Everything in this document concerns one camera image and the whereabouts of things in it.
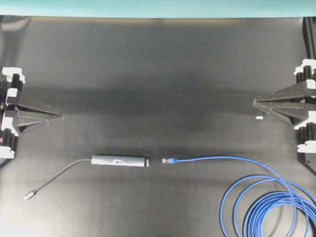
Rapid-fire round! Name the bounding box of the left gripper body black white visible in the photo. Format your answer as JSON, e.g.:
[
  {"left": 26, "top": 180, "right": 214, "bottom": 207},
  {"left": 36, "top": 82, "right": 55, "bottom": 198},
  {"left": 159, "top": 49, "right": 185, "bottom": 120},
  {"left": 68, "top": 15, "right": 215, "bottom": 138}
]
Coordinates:
[{"left": 0, "top": 67, "right": 25, "bottom": 158}]

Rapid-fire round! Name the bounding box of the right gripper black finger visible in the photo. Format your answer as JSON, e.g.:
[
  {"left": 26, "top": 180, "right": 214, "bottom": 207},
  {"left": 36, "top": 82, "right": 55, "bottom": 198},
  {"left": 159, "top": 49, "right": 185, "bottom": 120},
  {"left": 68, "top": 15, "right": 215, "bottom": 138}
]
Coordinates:
[
  {"left": 254, "top": 82, "right": 308, "bottom": 102},
  {"left": 254, "top": 101, "right": 310, "bottom": 125}
]

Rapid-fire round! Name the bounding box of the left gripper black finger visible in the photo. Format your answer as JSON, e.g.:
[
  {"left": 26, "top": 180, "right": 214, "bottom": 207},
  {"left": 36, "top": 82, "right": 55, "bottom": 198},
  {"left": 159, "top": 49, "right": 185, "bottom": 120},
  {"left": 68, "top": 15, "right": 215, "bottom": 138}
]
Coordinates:
[
  {"left": 17, "top": 116, "right": 62, "bottom": 133},
  {"left": 15, "top": 103, "right": 63, "bottom": 119}
]

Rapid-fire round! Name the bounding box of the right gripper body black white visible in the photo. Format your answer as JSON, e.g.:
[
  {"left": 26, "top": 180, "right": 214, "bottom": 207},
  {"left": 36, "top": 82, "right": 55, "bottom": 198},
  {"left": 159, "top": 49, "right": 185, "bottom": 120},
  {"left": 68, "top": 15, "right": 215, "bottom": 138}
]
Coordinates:
[{"left": 294, "top": 59, "right": 316, "bottom": 154}]

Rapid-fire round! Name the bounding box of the grey USB hub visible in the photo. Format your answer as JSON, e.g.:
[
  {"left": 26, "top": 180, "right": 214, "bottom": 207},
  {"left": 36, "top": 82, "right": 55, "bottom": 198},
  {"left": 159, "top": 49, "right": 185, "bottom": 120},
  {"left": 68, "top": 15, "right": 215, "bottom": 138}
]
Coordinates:
[{"left": 23, "top": 155, "right": 149, "bottom": 201}]

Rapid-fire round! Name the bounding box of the blue LAN cable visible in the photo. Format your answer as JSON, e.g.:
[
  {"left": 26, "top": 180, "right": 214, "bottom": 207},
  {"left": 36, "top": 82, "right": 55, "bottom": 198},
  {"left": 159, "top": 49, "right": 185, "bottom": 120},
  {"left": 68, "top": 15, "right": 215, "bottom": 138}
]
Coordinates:
[{"left": 161, "top": 155, "right": 316, "bottom": 237}]

